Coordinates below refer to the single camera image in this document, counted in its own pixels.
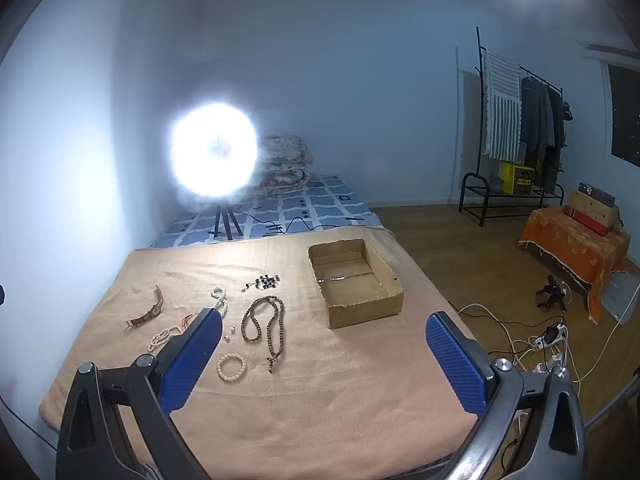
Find white bead bracelet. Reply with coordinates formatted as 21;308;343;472
216;353;247;381

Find white ring light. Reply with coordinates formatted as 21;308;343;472
167;102;261;198

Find dark bead bracelet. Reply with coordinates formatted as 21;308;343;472
242;273;281;292

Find grey plastic bag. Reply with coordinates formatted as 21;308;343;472
602;272;640;323

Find thin black cable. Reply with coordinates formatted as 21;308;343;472
240;212;371;236

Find dark flat box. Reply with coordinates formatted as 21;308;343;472
577;182;617;207

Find brown cardboard box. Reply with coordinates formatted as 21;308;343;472
307;238;405;330

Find red flat box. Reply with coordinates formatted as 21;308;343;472
562;205;611;237

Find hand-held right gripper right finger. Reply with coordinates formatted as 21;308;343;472
425;311;587;480

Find blue checkered bed sheet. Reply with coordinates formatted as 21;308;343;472
150;172;396;251

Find small pearl bracelet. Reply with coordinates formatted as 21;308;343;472
148;325;183;353

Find wooden bead necklace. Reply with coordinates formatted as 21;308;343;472
241;295;286;374

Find pile of floral quilts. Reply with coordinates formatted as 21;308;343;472
252;135;313;193

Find white power strip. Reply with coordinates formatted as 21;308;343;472
531;324;568;352

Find white striped towel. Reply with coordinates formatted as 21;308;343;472
482;50;523;163

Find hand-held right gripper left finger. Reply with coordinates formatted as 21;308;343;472
56;306;223;480

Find dark hanging clothes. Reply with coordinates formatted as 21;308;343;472
520;76;573;193

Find dark window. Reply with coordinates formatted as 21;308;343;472
607;62;640;171

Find black device on floor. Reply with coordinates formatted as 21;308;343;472
536;275;568;311

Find orange patterned cloth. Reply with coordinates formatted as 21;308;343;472
519;204;632;323

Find black light tripod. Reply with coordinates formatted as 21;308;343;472
214;199;244;241

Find yellow plastic crate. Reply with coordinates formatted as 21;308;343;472
501;161;536;196

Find black metal clothes rack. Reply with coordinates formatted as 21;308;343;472
459;26;566;227

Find beige blanket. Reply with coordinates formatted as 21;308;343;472
39;225;481;480

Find brown strap wristwatch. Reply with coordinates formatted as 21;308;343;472
125;285;166;328

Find white floor cables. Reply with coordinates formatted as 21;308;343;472
457;302;631;411

